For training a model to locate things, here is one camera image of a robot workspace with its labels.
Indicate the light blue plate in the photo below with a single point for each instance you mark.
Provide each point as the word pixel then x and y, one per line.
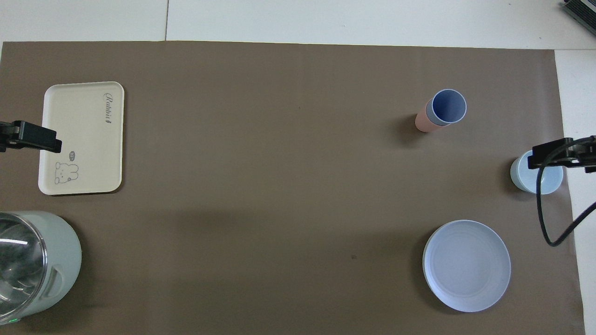
pixel 465 265

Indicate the pale green cooking pot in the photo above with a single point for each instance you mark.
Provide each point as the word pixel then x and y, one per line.
pixel 63 256

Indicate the brown paper table mat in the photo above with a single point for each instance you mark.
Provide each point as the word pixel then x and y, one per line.
pixel 279 163

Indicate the blue plastic cup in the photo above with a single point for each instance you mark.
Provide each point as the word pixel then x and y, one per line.
pixel 449 106

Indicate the cream rabbit print tray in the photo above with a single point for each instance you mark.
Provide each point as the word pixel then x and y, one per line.
pixel 86 139

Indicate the pink plastic cup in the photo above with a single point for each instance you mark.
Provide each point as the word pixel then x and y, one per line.
pixel 423 122

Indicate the grey ribbed device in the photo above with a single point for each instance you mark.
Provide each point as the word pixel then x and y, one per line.
pixel 582 11

